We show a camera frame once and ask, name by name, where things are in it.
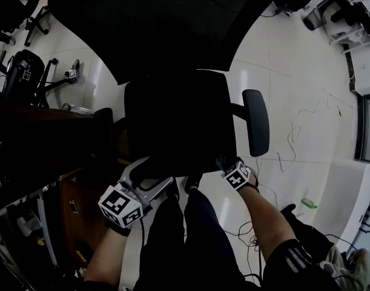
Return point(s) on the person's right shoe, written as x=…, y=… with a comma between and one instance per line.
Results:
x=192, y=185

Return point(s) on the black waste bin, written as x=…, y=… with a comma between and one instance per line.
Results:
x=312, y=21

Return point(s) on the brown wooden cabinet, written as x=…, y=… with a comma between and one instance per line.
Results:
x=87, y=223

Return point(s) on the person's left shoe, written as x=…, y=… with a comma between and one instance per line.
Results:
x=174, y=192

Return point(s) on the person's right forearm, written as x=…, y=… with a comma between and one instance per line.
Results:
x=266, y=220

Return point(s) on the person's shoe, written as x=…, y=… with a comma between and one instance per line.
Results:
x=174, y=192
x=192, y=185

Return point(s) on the small white item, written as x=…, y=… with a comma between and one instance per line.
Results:
x=73, y=207

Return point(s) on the small yellow round item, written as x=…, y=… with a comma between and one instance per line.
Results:
x=40, y=241

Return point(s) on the black bag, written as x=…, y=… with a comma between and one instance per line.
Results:
x=354, y=17

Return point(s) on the small yellow black pen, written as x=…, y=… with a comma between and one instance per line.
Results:
x=339, y=111

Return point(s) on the person's black shirt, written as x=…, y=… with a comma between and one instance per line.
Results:
x=293, y=268

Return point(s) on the person's left forearm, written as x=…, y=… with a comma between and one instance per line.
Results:
x=104, y=256

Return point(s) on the black chair armrest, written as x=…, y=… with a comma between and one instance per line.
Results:
x=257, y=123
x=103, y=132

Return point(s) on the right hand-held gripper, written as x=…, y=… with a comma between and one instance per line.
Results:
x=236, y=179

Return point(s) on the white slipper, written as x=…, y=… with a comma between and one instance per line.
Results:
x=28, y=224

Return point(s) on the white metal table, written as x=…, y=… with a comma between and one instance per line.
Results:
x=351, y=36

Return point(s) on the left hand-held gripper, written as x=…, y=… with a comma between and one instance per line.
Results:
x=118, y=203

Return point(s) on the dark framed glass door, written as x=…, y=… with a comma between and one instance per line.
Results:
x=369, y=129

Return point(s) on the spare hand-held gripper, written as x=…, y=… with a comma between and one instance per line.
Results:
x=26, y=75
x=72, y=74

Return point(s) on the person's black trousers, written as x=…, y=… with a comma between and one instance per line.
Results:
x=203, y=247

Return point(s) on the green plastic object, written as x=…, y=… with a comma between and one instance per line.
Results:
x=309, y=203

